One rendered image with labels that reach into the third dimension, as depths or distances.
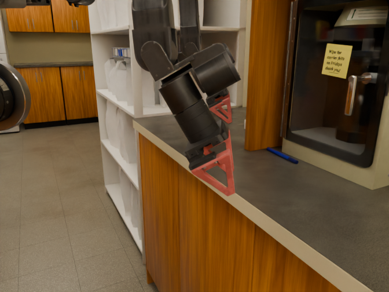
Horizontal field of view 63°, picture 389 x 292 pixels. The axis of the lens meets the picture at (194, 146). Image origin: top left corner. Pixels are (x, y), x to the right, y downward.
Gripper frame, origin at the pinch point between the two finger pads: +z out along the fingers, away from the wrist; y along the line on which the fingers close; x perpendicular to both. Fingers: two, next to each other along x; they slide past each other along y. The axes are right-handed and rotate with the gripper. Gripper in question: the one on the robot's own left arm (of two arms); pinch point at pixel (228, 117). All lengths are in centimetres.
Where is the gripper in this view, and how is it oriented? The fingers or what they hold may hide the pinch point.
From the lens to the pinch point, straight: 105.1
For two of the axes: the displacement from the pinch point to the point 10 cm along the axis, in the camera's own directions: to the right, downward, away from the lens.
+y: 1.0, -3.0, 9.5
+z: 4.9, 8.4, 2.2
